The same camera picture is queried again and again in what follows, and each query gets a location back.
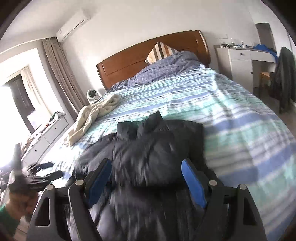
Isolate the black puffer jacket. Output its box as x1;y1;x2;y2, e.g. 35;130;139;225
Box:
69;112;217;240

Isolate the green sleeve left forearm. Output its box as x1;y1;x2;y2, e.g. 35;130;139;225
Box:
0;205;20;237

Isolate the left hand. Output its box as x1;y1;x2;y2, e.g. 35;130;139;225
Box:
5;192;39;221

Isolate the white drawer dresser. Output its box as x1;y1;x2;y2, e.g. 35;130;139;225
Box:
21;114;69;167

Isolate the striped blue green bedspread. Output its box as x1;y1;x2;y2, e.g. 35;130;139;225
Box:
43;68;295;240

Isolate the cream fleece blanket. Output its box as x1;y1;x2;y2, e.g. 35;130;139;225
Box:
66;94;120;147

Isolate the white round fan heater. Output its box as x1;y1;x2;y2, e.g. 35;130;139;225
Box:
86;89;100;104

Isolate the beige curtain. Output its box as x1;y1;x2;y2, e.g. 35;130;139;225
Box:
42;38;88;120

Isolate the wooden headboard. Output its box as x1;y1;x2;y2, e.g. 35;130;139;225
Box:
96;30;211;90

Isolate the dark garment on chair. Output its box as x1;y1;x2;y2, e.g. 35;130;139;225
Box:
269;47;295;113

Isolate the wooden chair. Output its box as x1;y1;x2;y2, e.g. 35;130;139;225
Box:
259;72;275;87

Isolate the white vanity desk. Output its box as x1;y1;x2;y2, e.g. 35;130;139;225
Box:
215;47;276;92

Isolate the white air conditioner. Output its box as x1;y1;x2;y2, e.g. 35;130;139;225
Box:
56;9;90;43

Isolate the blue checked duvet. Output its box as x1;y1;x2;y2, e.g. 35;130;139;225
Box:
107;51;205;93

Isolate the blue cloth on desk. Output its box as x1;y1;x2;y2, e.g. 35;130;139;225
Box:
253;44;278;63

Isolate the striped brown white pillow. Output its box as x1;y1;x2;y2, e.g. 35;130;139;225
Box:
145;42;178;64

